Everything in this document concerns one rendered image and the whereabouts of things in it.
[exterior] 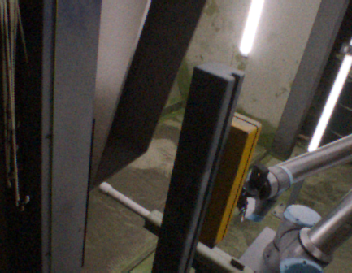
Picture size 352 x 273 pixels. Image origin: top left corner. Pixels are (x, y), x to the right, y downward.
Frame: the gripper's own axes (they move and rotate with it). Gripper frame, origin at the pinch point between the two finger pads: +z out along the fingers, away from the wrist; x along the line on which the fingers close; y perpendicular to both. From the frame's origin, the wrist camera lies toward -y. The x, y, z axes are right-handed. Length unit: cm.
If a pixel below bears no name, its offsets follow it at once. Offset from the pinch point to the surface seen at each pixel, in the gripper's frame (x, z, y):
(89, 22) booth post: 45, 26, -27
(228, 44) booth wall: 170, -236, 31
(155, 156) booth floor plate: 129, -149, 124
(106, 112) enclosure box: 84, -29, 34
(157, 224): 4.5, 18.6, 8.4
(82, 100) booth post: 40.4, 24.2, -6.1
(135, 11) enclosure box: 85, -25, -16
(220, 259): -13.0, 14.7, 3.8
